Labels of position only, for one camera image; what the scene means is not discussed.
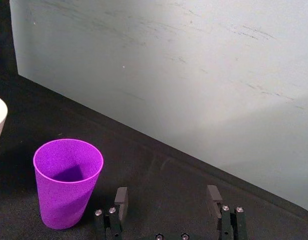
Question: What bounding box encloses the black table cloth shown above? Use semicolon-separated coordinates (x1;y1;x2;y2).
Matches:
0;0;308;240

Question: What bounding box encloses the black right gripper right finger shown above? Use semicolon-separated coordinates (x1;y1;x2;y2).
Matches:
206;184;248;240

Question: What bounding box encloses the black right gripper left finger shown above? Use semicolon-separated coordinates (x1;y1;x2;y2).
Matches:
94;186;130;240

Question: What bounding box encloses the purple plastic cup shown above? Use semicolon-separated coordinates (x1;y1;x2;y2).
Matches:
33;138;104;230

